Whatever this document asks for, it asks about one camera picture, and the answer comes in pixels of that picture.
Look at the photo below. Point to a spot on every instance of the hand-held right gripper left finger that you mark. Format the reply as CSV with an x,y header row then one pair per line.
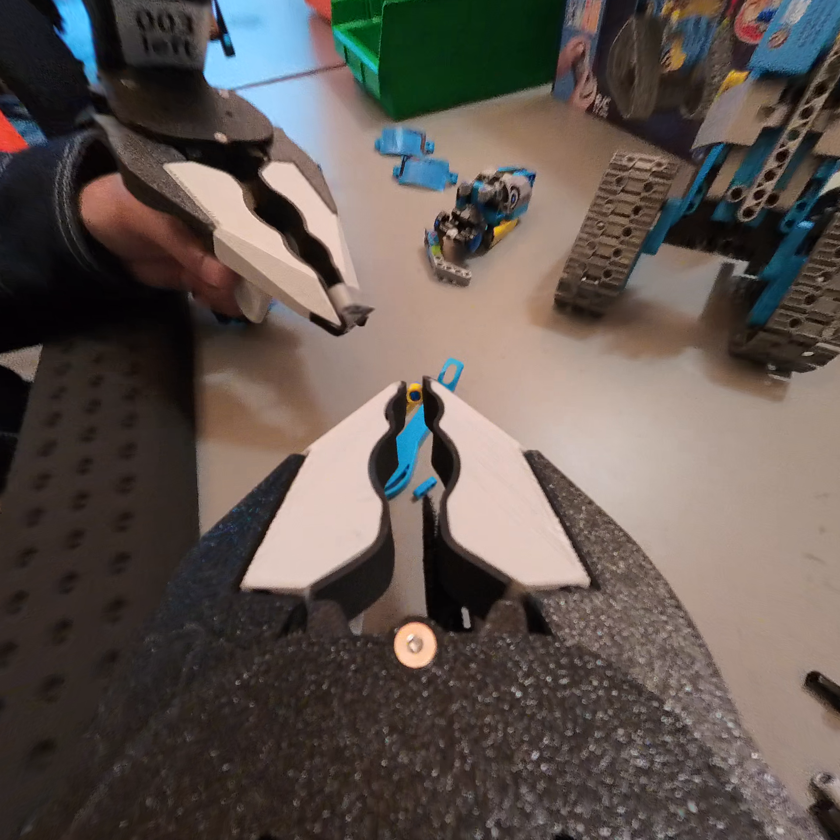
x,y
315,525

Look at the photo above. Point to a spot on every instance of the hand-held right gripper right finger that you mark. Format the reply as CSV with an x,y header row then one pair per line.
x,y
505,518

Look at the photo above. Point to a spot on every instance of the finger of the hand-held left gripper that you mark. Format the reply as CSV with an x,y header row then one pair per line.
x,y
308,210
249,236

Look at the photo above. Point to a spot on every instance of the small grey black pin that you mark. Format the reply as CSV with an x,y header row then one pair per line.
x,y
354,313

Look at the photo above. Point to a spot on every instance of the person's left forearm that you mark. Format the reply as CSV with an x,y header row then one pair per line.
x,y
46,249

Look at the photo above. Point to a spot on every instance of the grey desk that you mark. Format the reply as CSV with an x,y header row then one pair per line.
x,y
623,492

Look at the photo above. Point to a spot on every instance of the person's left hand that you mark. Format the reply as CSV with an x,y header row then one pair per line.
x,y
151,243

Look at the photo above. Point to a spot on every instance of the small blue brick piece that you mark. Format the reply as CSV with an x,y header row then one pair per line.
x,y
425,488

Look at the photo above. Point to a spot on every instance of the blue flat plastic panel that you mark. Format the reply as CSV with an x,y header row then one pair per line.
x,y
403,141
425,173

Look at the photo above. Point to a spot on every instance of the blue brick separator tool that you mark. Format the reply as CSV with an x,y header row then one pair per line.
x,y
412,441

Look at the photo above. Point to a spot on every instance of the black chair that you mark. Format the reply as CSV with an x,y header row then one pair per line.
x,y
33,72

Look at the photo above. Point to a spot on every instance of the orange striped object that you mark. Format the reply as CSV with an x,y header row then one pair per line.
x,y
10,134

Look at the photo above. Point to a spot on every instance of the small blue motor assembly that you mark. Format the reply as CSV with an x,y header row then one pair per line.
x,y
482,210

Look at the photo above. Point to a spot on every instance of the green plastic bin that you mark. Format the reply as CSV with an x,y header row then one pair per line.
x,y
459,59

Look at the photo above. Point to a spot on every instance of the black dotted mat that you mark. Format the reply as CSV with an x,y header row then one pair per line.
x,y
79,525

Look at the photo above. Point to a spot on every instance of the blue grey tracked toy robot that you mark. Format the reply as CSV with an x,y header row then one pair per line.
x,y
613,229

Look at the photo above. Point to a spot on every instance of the dark blue printed cardboard box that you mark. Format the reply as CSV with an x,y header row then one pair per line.
x,y
630,79

